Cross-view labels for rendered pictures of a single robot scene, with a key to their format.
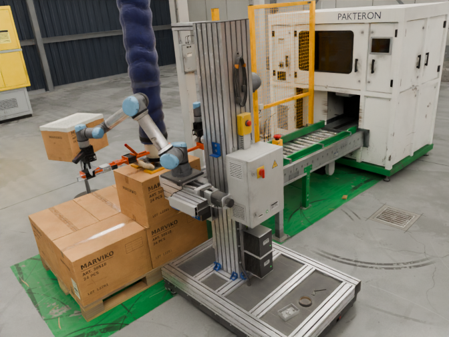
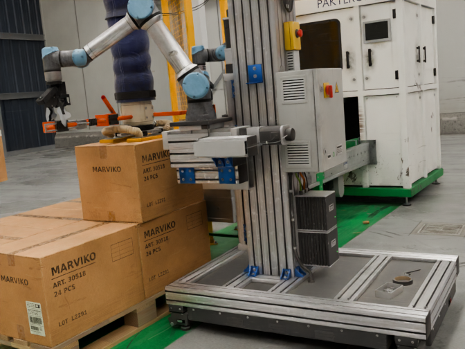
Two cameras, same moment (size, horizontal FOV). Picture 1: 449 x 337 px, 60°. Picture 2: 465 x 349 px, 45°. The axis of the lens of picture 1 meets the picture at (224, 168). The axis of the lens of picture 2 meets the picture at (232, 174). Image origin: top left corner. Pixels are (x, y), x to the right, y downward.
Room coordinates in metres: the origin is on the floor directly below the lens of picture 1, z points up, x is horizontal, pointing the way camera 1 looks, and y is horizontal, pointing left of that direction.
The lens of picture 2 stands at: (-0.15, 0.96, 1.16)
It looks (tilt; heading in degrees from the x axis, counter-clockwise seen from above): 8 degrees down; 344
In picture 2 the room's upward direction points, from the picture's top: 5 degrees counter-clockwise
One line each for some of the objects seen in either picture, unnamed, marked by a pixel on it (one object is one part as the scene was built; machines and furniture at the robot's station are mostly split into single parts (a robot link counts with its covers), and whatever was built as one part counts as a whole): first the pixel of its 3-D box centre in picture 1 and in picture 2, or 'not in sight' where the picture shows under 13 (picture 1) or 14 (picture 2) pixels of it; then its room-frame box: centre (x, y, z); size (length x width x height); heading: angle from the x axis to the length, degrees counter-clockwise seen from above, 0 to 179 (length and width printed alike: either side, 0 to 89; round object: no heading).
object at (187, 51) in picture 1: (188, 57); not in sight; (4.43, 0.30, 1.62); 0.20 x 0.05 x 0.30; 130
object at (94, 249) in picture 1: (119, 227); (74, 253); (3.05, 0.98, 0.34); 1.20 x 1.00 x 0.40; 130
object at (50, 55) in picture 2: (81, 132); (51, 59); (2.61, 0.96, 1.37); 0.09 x 0.08 x 0.11; 73
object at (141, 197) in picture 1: (160, 185); (142, 174); (3.02, 0.56, 0.75); 0.60 x 0.40 x 0.40; 134
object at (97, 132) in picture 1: (95, 132); (74, 58); (2.60, 0.87, 1.37); 0.11 x 0.11 x 0.08; 73
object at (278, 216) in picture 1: (278, 190); not in sight; (3.23, -0.48, 0.50); 0.07 x 0.07 x 1.00; 40
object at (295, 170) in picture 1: (303, 166); (314, 173); (3.75, -0.83, 0.50); 2.31 x 0.05 x 0.19; 130
